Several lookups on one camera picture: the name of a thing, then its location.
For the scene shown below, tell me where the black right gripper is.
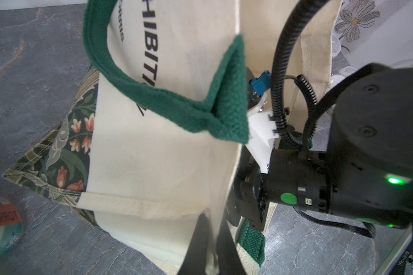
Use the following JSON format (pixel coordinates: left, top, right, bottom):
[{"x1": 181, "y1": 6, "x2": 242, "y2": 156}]
[{"x1": 226, "y1": 162, "x2": 270, "y2": 231}]

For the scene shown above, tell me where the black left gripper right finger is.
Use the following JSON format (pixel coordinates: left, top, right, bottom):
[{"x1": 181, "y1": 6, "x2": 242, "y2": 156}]
[{"x1": 216, "y1": 217, "x2": 246, "y2": 275}]

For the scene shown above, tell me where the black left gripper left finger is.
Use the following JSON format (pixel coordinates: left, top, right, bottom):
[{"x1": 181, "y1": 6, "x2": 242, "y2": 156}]
[{"x1": 178, "y1": 214, "x2": 211, "y2": 275}]

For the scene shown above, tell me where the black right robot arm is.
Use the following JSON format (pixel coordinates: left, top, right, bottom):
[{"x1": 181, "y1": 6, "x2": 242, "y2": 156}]
[{"x1": 227, "y1": 1, "x2": 413, "y2": 238}]

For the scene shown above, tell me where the cream canvas tote bag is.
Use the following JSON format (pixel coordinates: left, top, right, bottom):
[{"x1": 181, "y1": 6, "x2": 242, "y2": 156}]
[{"x1": 78, "y1": 0, "x2": 343, "y2": 275}]

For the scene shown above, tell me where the green floral fabric pouch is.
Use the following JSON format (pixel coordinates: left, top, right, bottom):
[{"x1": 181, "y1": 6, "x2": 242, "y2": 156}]
[{"x1": 3, "y1": 66, "x2": 99, "y2": 226}]

